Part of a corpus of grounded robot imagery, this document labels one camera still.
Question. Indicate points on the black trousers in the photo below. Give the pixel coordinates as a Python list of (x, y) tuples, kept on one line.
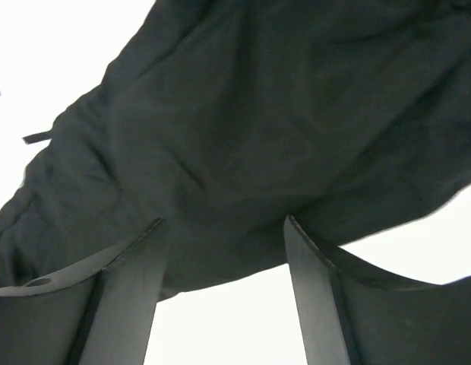
[(222, 118)]

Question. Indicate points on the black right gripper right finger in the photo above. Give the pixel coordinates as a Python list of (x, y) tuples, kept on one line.
[(353, 312)]

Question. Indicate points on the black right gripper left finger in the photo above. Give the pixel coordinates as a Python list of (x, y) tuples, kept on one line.
[(96, 311)]

